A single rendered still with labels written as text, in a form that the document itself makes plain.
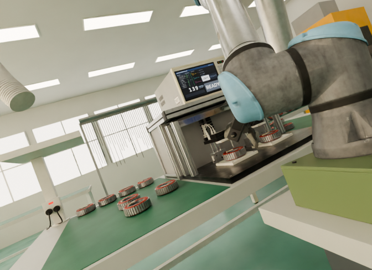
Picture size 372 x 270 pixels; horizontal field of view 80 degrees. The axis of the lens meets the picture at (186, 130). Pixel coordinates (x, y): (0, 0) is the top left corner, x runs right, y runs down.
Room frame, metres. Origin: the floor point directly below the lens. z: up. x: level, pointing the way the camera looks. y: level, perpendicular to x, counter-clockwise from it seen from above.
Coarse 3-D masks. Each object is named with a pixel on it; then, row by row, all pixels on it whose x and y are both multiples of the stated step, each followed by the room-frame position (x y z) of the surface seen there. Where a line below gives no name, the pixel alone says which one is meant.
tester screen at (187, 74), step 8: (208, 64) 1.24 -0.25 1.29; (176, 72) 1.15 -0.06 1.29; (184, 72) 1.17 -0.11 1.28; (192, 72) 1.19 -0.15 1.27; (200, 72) 1.21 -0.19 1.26; (208, 72) 1.23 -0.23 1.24; (184, 80) 1.16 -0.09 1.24; (192, 80) 1.18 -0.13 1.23; (200, 80) 1.20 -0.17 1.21; (208, 80) 1.22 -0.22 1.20; (184, 88) 1.16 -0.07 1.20; (200, 88) 1.19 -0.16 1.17; (192, 96) 1.17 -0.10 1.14
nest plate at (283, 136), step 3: (282, 135) 1.16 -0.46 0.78; (285, 135) 1.13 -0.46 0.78; (288, 135) 1.11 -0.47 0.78; (291, 135) 1.11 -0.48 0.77; (279, 138) 1.10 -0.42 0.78; (282, 138) 1.09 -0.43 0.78; (285, 138) 1.10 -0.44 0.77; (270, 141) 1.12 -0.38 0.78; (273, 141) 1.08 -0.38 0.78; (276, 141) 1.07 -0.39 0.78; (279, 141) 1.08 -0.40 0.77; (261, 144) 1.13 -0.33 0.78; (264, 144) 1.11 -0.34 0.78; (267, 144) 1.09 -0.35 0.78; (270, 144) 1.07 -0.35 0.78; (273, 144) 1.06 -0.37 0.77; (252, 147) 1.19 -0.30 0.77; (258, 147) 1.15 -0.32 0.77
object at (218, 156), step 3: (219, 150) 1.19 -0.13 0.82; (222, 150) 1.18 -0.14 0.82; (225, 150) 1.18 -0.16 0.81; (213, 153) 1.17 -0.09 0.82; (216, 153) 1.16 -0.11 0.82; (219, 153) 1.17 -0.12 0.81; (222, 153) 1.17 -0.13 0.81; (210, 156) 1.20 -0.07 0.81; (216, 156) 1.16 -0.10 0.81; (219, 156) 1.17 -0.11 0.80; (222, 156) 1.17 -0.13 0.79; (216, 159) 1.16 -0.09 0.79; (219, 159) 1.16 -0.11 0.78; (222, 159) 1.17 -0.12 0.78; (213, 162) 1.20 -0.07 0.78; (216, 162) 1.16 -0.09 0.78
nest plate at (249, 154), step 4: (248, 152) 1.06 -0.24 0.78; (252, 152) 1.01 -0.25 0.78; (256, 152) 1.02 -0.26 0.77; (244, 156) 1.00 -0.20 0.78; (248, 156) 1.00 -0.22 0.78; (224, 160) 1.08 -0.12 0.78; (232, 160) 1.00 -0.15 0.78; (236, 160) 0.97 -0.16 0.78; (240, 160) 0.98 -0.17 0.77; (216, 164) 1.09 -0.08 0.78; (220, 164) 1.06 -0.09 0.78; (224, 164) 1.03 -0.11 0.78; (228, 164) 1.00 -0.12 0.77; (232, 164) 0.96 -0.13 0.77
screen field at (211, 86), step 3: (213, 81) 1.23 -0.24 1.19; (216, 81) 1.24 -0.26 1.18; (204, 84) 1.21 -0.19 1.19; (207, 84) 1.21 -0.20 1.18; (210, 84) 1.22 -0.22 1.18; (213, 84) 1.23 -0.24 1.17; (216, 84) 1.24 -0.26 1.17; (219, 84) 1.24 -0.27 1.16; (207, 87) 1.21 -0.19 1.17; (210, 87) 1.22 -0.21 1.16; (213, 87) 1.23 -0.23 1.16; (216, 87) 1.23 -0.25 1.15; (219, 87) 1.24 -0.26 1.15; (207, 90) 1.21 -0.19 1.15; (210, 90) 1.22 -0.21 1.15
